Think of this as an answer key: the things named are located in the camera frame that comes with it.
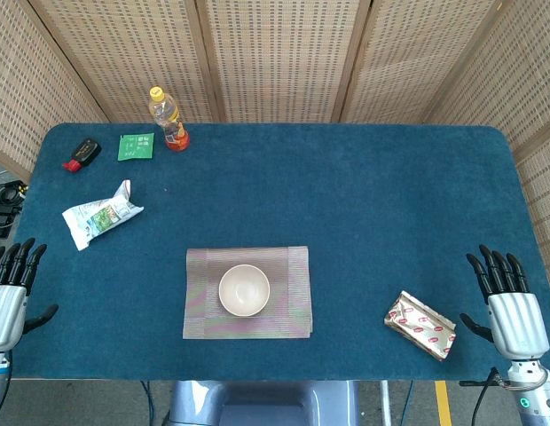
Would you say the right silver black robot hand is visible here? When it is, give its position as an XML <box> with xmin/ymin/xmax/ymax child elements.
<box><xmin>459</xmin><ymin>244</ymin><xmax>550</xmax><ymax>361</ymax></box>

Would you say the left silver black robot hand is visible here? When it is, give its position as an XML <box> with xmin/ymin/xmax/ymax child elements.
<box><xmin>0</xmin><ymin>237</ymin><xmax>59</xmax><ymax>354</ymax></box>

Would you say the grey woven placemat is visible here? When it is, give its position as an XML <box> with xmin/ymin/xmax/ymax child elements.
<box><xmin>182</xmin><ymin>246</ymin><xmax>313</xmax><ymax>341</ymax></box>

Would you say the beige bowl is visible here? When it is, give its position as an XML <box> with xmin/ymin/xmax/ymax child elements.
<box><xmin>218</xmin><ymin>264</ymin><xmax>271</xmax><ymax>318</ymax></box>

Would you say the white green snack bag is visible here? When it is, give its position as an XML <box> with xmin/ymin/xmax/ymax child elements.
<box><xmin>61</xmin><ymin>179</ymin><xmax>145</xmax><ymax>252</ymax></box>

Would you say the white table leg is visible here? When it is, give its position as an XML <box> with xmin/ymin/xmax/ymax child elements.
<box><xmin>380</xmin><ymin>380</ymin><xmax>393</xmax><ymax>426</ymax></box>

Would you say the black box with red cap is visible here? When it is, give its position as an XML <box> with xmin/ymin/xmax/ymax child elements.
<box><xmin>61</xmin><ymin>138</ymin><xmax>103</xmax><ymax>173</ymax></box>

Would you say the blue table cloth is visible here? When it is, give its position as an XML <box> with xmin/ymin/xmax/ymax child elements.
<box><xmin>11</xmin><ymin>122</ymin><xmax>540</xmax><ymax>383</ymax></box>

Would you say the green sachet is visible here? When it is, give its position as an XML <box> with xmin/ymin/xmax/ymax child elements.
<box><xmin>117</xmin><ymin>132</ymin><xmax>155</xmax><ymax>162</ymax></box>

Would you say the woven bamboo screen panel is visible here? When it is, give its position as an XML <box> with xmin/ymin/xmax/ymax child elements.
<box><xmin>332</xmin><ymin>0</ymin><xmax>507</xmax><ymax>125</ymax></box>
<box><xmin>194</xmin><ymin>0</ymin><xmax>373</xmax><ymax>124</ymax></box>
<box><xmin>28</xmin><ymin>0</ymin><xmax>223</xmax><ymax>124</ymax></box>
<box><xmin>423</xmin><ymin>0</ymin><xmax>550</xmax><ymax>294</ymax></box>
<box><xmin>0</xmin><ymin>0</ymin><xmax>110</xmax><ymax>183</ymax></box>

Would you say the orange drink bottle yellow cap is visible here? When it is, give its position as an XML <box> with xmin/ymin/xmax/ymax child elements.
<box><xmin>149</xmin><ymin>86</ymin><xmax>191</xmax><ymax>153</ymax></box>

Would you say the blue grey robot torso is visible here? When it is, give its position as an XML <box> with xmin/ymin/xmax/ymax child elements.
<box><xmin>161</xmin><ymin>380</ymin><xmax>361</xmax><ymax>426</ymax></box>

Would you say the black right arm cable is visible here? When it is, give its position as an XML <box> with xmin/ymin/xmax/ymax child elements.
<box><xmin>459</xmin><ymin>367</ymin><xmax>507</xmax><ymax>426</ymax></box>

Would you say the black equipment with cables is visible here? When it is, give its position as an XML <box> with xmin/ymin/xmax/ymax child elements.
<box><xmin>0</xmin><ymin>180</ymin><xmax>28</xmax><ymax>239</ymax></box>

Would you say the blue cable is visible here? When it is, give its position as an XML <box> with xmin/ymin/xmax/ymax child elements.
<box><xmin>140</xmin><ymin>380</ymin><xmax>157</xmax><ymax>426</ymax></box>

